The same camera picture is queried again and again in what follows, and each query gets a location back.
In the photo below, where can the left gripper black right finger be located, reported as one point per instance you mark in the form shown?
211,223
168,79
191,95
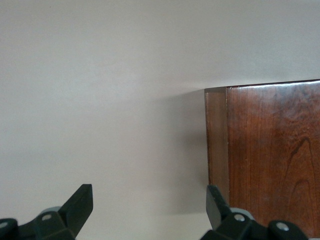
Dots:
215,207

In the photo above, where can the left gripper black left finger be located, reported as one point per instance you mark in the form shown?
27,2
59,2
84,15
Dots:
77,207

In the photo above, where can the dark wooden cabinet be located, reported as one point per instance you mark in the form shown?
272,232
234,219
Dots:
275,150

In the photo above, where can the paper table cover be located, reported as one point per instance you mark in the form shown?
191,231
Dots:
75,75

